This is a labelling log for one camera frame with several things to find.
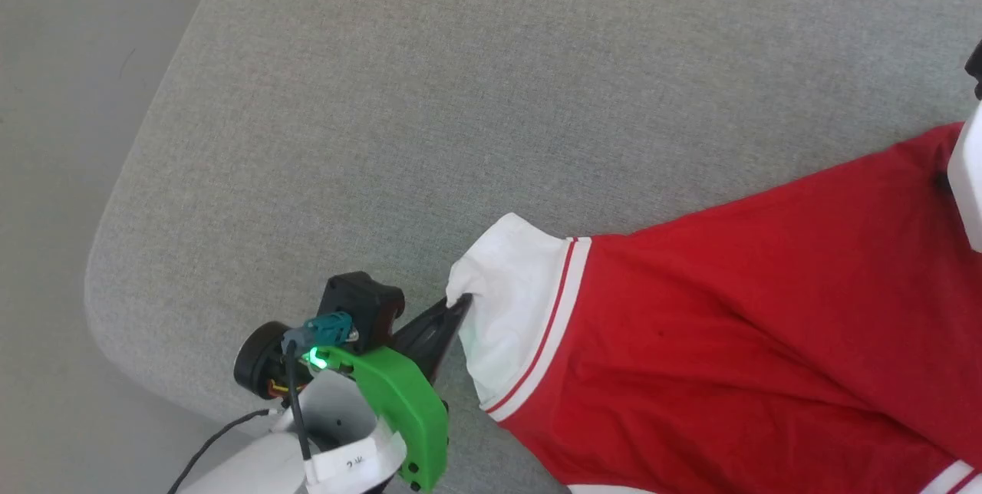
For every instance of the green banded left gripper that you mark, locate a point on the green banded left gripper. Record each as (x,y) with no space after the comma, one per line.
(406,410)

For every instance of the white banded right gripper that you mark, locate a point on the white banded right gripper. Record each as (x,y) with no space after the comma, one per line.
(970,172)

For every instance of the red and white shirt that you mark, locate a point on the red and white shirt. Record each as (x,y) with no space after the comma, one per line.
(729,325)

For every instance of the grey fabric sofa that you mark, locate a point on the grey fabric sofa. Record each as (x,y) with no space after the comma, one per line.
(460,95)

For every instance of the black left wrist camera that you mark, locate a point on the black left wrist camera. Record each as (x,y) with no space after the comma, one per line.
(360,302)

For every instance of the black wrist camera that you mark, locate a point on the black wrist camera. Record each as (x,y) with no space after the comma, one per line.
(360,302)
(975,72)

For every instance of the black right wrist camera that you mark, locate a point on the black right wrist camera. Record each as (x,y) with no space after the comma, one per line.
(975,72)

